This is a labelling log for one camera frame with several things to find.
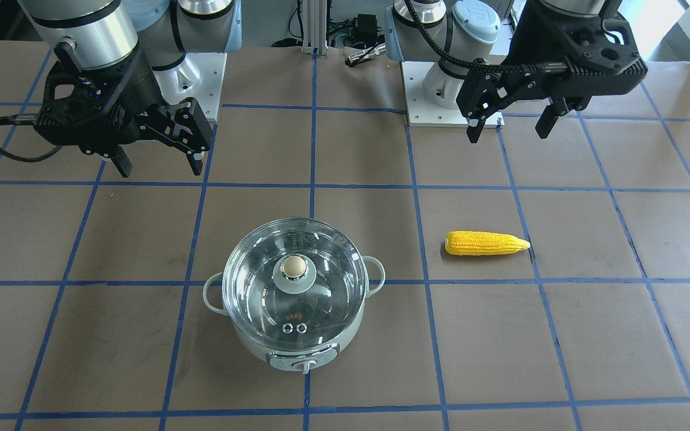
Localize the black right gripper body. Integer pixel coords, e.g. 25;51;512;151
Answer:
35;42;188;162

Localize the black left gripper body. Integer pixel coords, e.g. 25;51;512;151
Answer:
504;1;648;100

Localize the yellow corn cob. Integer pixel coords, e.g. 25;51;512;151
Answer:
444;231;531;256

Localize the glass pot lid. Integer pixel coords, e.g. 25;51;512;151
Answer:
222;217;370;353

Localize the pale green electric pot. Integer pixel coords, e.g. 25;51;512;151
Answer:
202;217;386;376

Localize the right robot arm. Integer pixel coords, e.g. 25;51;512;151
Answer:
16;1;242;178

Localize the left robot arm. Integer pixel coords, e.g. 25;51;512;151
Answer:
386;1;648;144

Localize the black power adapter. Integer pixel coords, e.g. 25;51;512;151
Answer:
353;14;379;44

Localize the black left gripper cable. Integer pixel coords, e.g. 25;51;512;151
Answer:
403;0;567;75

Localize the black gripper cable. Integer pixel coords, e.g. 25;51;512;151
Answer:
403;0;567;75
0;114;64;164

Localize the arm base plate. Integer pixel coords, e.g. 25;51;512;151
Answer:
153;53;228;123
401;60;504;128

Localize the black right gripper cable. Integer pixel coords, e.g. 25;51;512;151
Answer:
0;114;64;164

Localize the aluminium frame post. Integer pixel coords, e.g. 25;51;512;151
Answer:
301;0;328;56

